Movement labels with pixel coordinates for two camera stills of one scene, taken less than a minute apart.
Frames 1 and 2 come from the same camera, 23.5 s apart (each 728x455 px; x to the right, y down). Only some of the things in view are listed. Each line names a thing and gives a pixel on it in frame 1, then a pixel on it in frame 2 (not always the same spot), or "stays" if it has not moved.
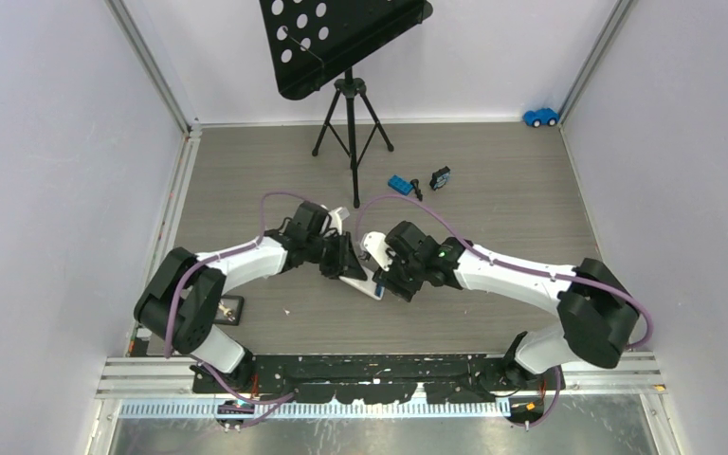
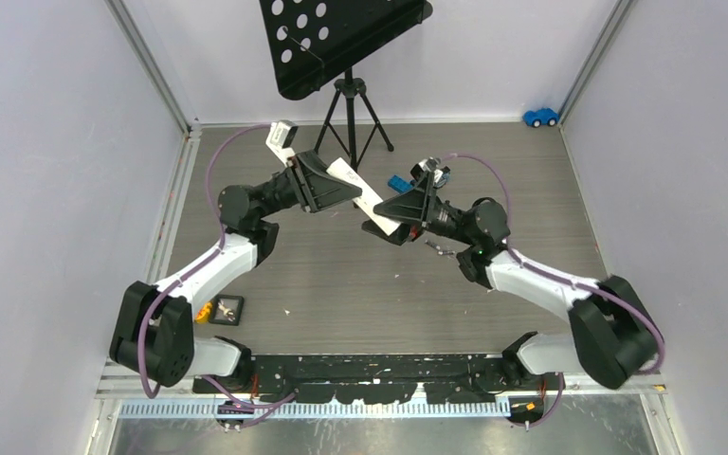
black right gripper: [392, 282] to [413, 209]
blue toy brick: [400, 185] stays
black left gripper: [344, 263] to [316, 186]
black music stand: [311, 42] stays
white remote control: [368, 287] to [369, 198]
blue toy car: [541, 117] stays
